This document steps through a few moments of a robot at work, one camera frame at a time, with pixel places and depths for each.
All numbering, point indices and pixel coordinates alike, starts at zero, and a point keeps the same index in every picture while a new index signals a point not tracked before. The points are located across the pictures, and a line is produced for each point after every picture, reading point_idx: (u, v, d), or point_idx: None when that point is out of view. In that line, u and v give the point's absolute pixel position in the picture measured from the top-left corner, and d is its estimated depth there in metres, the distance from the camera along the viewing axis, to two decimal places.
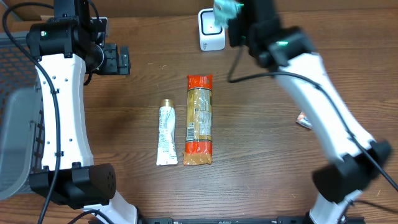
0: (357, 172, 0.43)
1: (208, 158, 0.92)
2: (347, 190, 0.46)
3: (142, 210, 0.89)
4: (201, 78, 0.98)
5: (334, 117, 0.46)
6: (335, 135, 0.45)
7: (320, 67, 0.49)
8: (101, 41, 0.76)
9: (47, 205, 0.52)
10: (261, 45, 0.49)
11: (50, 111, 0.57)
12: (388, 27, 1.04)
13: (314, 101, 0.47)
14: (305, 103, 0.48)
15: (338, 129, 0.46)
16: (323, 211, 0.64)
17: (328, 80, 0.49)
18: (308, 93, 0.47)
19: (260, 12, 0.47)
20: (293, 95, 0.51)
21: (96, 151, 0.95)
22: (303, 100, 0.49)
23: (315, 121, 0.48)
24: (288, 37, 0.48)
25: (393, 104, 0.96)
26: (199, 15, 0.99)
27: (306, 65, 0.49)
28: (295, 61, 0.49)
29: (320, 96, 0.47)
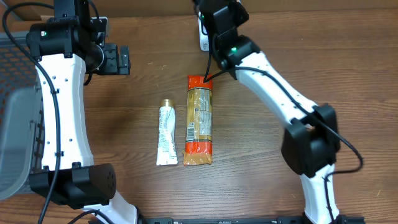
0: (307, 134, 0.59)
1: (208, 158, 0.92)
2: (306, 154, 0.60)
3: (142, 210, 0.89)
4: (201, 78, 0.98)
5: (281, 94, 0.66)
6: (285, 106, 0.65)
7: (265, 61, 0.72)
8: (101, 41, 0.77)
9: (48, 205, 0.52)
10: (221, 52, 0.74)
11: (50, 111, 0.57)
12: (388, 27, 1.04)
13: (264, 85, 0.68)
14: (258, 89, 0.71)
15: (285, 101, 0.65)
16: (310, 198, 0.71)
17: (270, 68, 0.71)
18: (259, 80, 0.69)
19: (221, 28, 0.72)
20: (251, 85, 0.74)
21: (96, 151, 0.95)
22: (256, 86, 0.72)
23: (267, 99, 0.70)
24: (239, 46, 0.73)
25: (393, 104, 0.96)
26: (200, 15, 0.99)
27: (254, 61, 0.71)
28: (245, 60, 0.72)
29: (266, 79, 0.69)
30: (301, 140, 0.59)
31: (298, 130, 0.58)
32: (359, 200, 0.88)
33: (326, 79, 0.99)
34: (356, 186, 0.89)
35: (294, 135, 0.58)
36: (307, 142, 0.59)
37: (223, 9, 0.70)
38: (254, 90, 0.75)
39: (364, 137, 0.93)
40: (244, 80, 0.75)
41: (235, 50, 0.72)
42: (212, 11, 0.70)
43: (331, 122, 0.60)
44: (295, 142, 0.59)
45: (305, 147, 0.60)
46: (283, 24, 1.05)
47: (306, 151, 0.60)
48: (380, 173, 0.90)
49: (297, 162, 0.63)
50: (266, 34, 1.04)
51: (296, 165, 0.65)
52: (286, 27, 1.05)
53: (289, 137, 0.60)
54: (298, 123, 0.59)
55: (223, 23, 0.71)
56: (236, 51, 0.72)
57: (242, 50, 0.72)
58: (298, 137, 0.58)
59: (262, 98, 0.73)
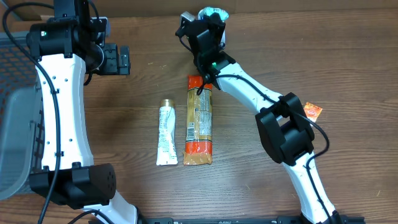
0: (273, 119, 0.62)
1: (208, 158, 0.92)
2: (279, 139, 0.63)
3: (142, 210, 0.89)
4: (201, 78, 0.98)
5: (252, 89, 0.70)
6: (256, 100, 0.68)
7: (240, 68, 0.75)
8: (101, 41, 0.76)
9: (47, 205, 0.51)
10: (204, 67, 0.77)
11: (50, 111, 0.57)
12: (388, 27, 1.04)
13: (238, 86, 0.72)
14: (235, 91, 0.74)
15: (256, 96, 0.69)
16: (300, 193, 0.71)
17: (244, 73, 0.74)
18: (232, 83, 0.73)
19: (204, 46, 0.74)
20: (229, 90, 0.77)
21: (96, 151, 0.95)
22: (233, 91, 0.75)
23: (242, 99, 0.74)
24: (219, 61, 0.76)
25: (393, 104, 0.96)
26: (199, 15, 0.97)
27: (231, 68, 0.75)
28: (224, 70, 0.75)
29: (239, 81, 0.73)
30: (270, 126, 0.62)
31: (265, 117, 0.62)
32: (359, 200, 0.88)
33: (326, 79, 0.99)
34: (356, 186, 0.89)
35: (263, 121, 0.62)
36: (277, 128, 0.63)
37: (206, 32, 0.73)
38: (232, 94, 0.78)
39: (364, 137, 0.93)
40: (223, 88, 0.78)
41: (216, 64, 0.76)
42: (196, 33, 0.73)
43: (297, 108, 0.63)
44: (265, 129, 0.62)
45: (274, 133, 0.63)
46: (283, 24, 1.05)
47: (277, 137, 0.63)
48: (380, 173, 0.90)
49: (273, 150, 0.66)
50: (266, 34, 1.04)
51: (275, 155, 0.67)
52: (286, 27, 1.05)
53: (260, 125, 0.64)
54: (266, 111, 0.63)
55: (208, 45, 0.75)
56: (217, 66, 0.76)
57: (222, 65, 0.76)
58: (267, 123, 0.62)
59: (240, 101, 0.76)
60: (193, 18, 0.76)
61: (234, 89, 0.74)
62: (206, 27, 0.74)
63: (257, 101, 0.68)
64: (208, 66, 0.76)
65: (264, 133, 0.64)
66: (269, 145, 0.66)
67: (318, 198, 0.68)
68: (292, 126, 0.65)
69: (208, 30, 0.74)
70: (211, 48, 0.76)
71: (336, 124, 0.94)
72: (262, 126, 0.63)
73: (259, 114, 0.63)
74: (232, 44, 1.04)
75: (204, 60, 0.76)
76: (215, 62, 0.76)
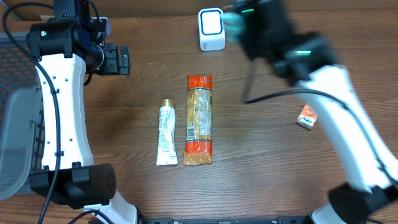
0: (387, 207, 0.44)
1: (208, 158, 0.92)
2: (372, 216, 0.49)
3: (142, 210, 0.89)
4: (201, 78, 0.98)
5: (368, 147, 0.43)
6: (372, 170, 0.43)
7: (344, 82, 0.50)
8: (101, 41, 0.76)
9: (47, 205, 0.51)
10: (277, 53, 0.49)
11: (50, 111, 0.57)
12: (388, 27, 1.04)
13: (339, 120, 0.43)
14: (322, 122, 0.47)
15: (369, 152, 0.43)
16: (328, 218, 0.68)
17: (353, 97, 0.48)
18: (331, 111, 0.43)
19: (273, 17, 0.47)
20: (316, 111, 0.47)
21: (96, 152, 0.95)
22: (319, 115, 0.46)
23: (331, 137, 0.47)
24: (306, 44, 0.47)
25: (394, 104, 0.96)
26: (199, 15, 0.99)
27: (327, 75, 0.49)
28: (318, 75, 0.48)
29: (345, 114, 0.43)
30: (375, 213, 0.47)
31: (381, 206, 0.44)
32: None
33: None
34: None
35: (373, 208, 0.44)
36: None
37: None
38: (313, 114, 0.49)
39: None
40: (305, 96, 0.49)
41: (299, 55, 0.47)
42: None
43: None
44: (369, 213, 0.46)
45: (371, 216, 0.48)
46: None
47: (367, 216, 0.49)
48: None
49: (351, 213, 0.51)
50: None
51: (346, 215, 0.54)
52: None
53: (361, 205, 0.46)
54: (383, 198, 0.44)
55: (279, 15, 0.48)
56: (300, 58, 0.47)
57: (308, 46, 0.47)
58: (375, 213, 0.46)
59: (320, 124, 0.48)
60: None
61: (321, 117, 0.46)
62: None
63: (367, 165, 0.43)
64: (280, 49, 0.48)
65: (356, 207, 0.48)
66: (352, 209, 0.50)
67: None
68: None
69: None
70: (283, 23, 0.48)
71: None
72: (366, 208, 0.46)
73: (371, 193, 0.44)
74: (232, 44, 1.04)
75: (278, 43, 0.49)
76: (300, 50, 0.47)
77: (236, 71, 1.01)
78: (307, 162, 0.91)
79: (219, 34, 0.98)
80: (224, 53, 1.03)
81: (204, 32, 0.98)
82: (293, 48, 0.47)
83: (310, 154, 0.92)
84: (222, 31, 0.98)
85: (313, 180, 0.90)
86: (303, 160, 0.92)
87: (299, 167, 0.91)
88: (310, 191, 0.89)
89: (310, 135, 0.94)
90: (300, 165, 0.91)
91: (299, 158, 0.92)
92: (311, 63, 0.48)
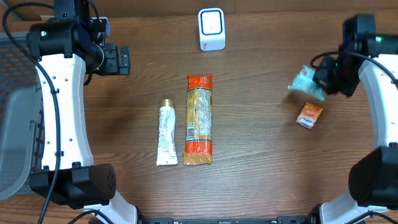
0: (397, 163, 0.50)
1: (209, 158, 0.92)
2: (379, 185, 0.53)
3: (142, 210, 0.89)
4: (201, 78, 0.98)
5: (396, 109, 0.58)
6: (394, 126, 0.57)
7: None
8: (101, 41, 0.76)
9: (47, 205, 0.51)
10: (361, 39, 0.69)
11: (50, 111, 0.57)
12: (388, 27, 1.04)
13: (383, 88, 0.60)
14: (374, 94, 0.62)
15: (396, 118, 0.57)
16: (335, 210, 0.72)
17: None
18: (380, 80, 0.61)
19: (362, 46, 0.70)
20: (367, 84, 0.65)
21: (96, 151, 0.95)
22: (372, 88, 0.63)
23: (373, 106, 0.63)
24: (385, 38, 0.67)
25: None
26: (199, 15, 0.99)
27: (392, 60, 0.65)
28: (384, 55, 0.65)
29: (392, 89, 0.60)
30: (385, 170, 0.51)
31: (391, 157, 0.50)
32: None
33: None
34: None
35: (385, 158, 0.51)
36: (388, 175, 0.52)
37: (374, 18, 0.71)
38: (367, 91, 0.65)
39: (364, 137, 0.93)
40: (364, 80, 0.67)
41: (380, 40, 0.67)
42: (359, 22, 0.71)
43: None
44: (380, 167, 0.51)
45: (382, 177, 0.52)
46: (283, 24, 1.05)
47: (379, 180, 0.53)
48: None
49: (362, 183, 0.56)
50: (266, 34, 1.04)
51: (356, 190, 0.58)
52: (286, 27, 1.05)
53: (375, 155, 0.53)
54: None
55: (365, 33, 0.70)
56: (381, 42, 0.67)
57: (387, 39, 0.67)
58: (385, 164, 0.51)
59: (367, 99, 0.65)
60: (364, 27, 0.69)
61: (374, 88, 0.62)
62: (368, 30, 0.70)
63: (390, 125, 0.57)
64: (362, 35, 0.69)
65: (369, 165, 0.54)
66: (365, 176, 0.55)
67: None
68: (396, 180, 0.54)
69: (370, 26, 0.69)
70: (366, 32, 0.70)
71: (336, 124, 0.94)
72: (378, 159, 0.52)
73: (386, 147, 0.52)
74: (232, 44, 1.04)
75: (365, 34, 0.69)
76: (381, 37, 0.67)
77: (236, 71, 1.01)
78: (307, 162, 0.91)
79: (219, 34, 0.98)
80: (224, 53, 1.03)
81: (204, 32, 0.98)
82: (373, 36, 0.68)
83: (309, 154, 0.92)
84: (222, 31, 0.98)
85: (312, 180, 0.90)
86: (303, 160, 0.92)
87: (298, 167, 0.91)
88: (310, 191, 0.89)
89: (310, 135, 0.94)
90: (300, 165, 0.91)
91: (299, 158, 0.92)
92: (390, 46, 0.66)
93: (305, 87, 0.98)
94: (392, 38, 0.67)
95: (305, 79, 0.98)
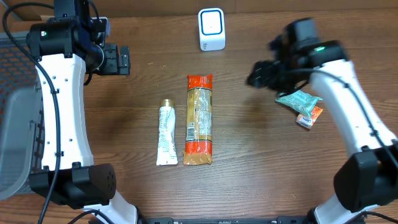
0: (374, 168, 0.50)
1: (209, 158, 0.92)
2: (364, 191, 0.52)
3: (142, 210, 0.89)
4: (201, 78, 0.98)
5: (357, 113, 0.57)
6: (360, 129, 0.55)
7: (352, 71, 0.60)
8: (101, 41, 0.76)
9: (47, 205, 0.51)
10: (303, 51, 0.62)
11: (50, 111, 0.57)
12: (388, 27, 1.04)
13: (336, 91, 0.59)
14: (330, 99, 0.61)
15: (360, 122, 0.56)
16: (330, 212, 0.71)
17: (356, 81, 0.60)
18: (334, 89, 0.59)
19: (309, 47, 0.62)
20: (325, 96, 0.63)
21: (96, 151, 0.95)
22: (328, 94, 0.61)
23: (334, 110, 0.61)
24: (327, 47, 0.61)
25: (394, 104, 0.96)
26: (199, 15, 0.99)
27: (341, 70, 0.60)
28: (328, 63, 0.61)
29: (348, 96, 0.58)
30: (366, 175, 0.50)
31: (367, 163, 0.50)
32: None
33: None
34: None
35: (362, 167, 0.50)
36: (372, 178, 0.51)
37: (308, 21, 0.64)
38: (327, 102, 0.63)
39: None
40: (320, 91, 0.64)
41: (321, 49, 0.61)
42: (296, 27, 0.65)
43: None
44: (359, 176, 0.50)
45: (365, 184, 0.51)
46: (283, 24, 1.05)
47: (365, 186, 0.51)
48: None
49: (347, 192, 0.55)
50: (265, 34, 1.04)
51: (344, 199, 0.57)
52: (286, 27, 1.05)
53: (352, 166, 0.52)
54: (371, 155, 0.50)
55: (310, 42, 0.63)
56: (323, 51, 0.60)
57: (329, 50, 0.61)
58: (364, 172, 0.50)
59: (329, 108, 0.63)
60: (303, 35, 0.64)
61: (328, 94, 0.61)
62: (311, 38, 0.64)
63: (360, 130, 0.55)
64: (305, 48, 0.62)
65: (350, 175, 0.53)
66: (348, 186, 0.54)
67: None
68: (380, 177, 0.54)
69: (310, 35, 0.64)
70: (309, 40, 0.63)
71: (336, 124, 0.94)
72: (355, 169, 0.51)
73: (359, 154, 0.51)
74: (232, 44, 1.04)
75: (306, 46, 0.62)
76: (321, 45, 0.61)
77: (236, 71, 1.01)
78: (307, 162, 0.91)
79: (219, 34, 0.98)
80: (224, 52, 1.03)
81: (204, 32, 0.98)
82: (313, 46, 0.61)
83: (309, 154, 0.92)
84: (222, 31, 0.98)
85: (312, 180, 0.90)
86: (303, 160, 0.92)
87: (298, 167, 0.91)
88: (310, 191, 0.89)
89: (310, 135, 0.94)
90: (300, 165, 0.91)
91: (299, 158, 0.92)
92: (333, 53, 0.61)
93: (293, 102, 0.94)
94: (330, 45, 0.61)
95: (292, 95, 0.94)
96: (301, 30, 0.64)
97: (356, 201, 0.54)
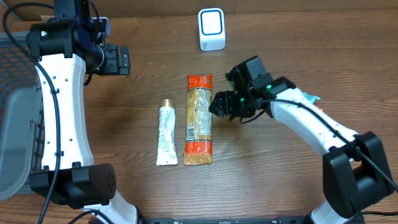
0: (346, 163, 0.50)
1: (208, 158, 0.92)
2: (350, 191, 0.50)
3: (142, 210, 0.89)
4: (201, 78, 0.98)
5: (317, 121, 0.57)
6: (323, 135, 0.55)
7: (301, 94, 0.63)
8: (101, 41, 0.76)
9: (47, 205, 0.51)
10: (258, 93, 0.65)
11: (50, 111, 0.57)
12: (388, 27, 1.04)
13: (294, 112, 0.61)
14: (293, 121, 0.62)
15: (323, 129, 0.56)
16: (326, 216, 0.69)
17: (307, 100, 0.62)
18: (291, 111, 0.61)
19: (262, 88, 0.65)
20: (290, 122, 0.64)
21: (96, 151, 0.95)
22: (291, 119, 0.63)
23: (301, 130, 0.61)
24: (277, 87, 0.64)
25: (394, 104, 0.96)
26: (199, 15, 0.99)
27: (291, 94, 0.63)
28: (280, 95, 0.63)
29: (306, 112, 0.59)
30: (342, 172, 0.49)
31: (338, 160, 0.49)
32: None
33: (326, 79, 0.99)
34: None
35: (334, 164, 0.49)
36: (351, 175, 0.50)
37: (255, 59, 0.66)
38: (293, 127, 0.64)
39: None
40: (285, 119, 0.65)
41: (272, 88, 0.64)
42: (246, 66, 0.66)
43: (375, 155, 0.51)
44: (334, 175, 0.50)
45: (347, 183, 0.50)
46: (283, 24, 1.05)
47: (347, 185, 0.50)
48: None
49: (337, 198, 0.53)
50: (265, 34, 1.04)
51: (339, 207, 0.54)
52: (286, 27, 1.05)
53: (326, 168, 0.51)
54: (339, 152, 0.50)
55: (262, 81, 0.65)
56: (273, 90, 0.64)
57: (278, 88, 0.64)
58: (339, 169, 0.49)
59: (298, 132, 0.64)
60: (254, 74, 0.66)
61: (290, 117, 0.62)
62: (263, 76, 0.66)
63: (324, 137, 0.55)
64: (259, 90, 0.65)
65: (330, 179, 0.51)
66: (334, 191, 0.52)
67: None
68: (363, 174, 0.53)
69: (262, 74, 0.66)
70: (261, 79, 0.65)
71: None
72: (329, 170, 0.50)
73: (328, 154, 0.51)
74: (232, 44, 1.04)
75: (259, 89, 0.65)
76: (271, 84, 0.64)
77: None
78: (307, 162, 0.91)
79: (219, 34, 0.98)
80: (224, 52, 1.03)
81: (204, 32, 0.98)
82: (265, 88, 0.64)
83: (309, 154, 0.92)
84: (222, 31, 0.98)
85: (312, 180, 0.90)
86: (303, 160, 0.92)
87: (298, 167, 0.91)
88: (310, 191, 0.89)
89: None
90: (300, 165, 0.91)
91: (299, 158, 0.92)
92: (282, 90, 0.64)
93: None
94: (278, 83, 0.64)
95: None
96: (251, 70, 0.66)
97: (349, 205, 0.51)
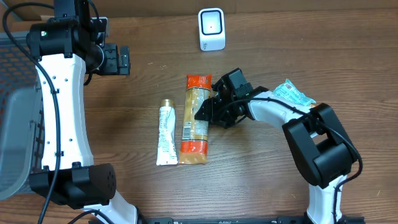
0: (303, 129, 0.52)
1: (203, 157, 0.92)
2: (312, 155, 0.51)
3: (142, 210, 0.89)
4: (200, 78, 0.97)
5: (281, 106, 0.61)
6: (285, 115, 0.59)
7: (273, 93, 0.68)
8: (101, 41, 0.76)
9: (47, 205, 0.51)
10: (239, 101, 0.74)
11: (50, 111, 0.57)
12: (388, 27, 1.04)
13: (264, 106, 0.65)
14: (267, 115, 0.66)
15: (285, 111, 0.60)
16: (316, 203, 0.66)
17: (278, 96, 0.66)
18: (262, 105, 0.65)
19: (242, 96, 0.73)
20: (266, 117, 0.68)
21: (96, 151, 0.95)
22: (265, 114, 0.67)
23: (274, 122, 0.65)
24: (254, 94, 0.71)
25: (393, 104, 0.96)
26: (199, 15, 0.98)
27: (263, 93, 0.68)
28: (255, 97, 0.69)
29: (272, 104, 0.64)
30: (300, 136, 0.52)
31: (296, 126, 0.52)
32: (359, 200, 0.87)
33: (326, 79, 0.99)
34: (356, 186, 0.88)
35: (291, 130, 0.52)
36: (309, 139, 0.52)
37: (237, 71, 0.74)
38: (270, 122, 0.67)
39: (364, 137, 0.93)
40: (263, 116, 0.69)
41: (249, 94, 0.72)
42: (228, 76, 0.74)
43: (332, 121, 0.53)
44: (294, 140, 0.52)
45: (307, 147, 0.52)
46: (283, 24, 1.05)
47: (309, 149, 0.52)
48: (380, 173, 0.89)
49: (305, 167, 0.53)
50: (266, 34, 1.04)
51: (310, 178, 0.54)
52: (286, 27, 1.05)
53: (288, 137, 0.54)
54: (296, 121, 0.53)
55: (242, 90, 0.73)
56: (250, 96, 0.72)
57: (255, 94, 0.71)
58: (296, 134, 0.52)
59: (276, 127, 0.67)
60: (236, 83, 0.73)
61: (263, 112, 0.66)
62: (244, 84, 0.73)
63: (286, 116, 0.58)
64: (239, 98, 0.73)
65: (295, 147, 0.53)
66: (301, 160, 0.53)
67: (333, 213, 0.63)
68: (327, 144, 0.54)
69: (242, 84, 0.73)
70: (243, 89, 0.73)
71: None
72: (290, 138, 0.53)
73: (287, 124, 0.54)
74: (232, 44, 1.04)
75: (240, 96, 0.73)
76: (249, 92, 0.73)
77: None
78: None
79: (219, 34, 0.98)
80: (224, 52, 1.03)
81: (204, 33, 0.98)
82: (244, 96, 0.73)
83: None
84: (222, 31, 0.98)
85: None
86: None
87: None
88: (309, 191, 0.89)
89: None
90: None
91: None
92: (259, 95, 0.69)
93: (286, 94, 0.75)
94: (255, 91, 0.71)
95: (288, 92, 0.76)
96: (234, 81, 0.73)
97: (314, 170, 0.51)
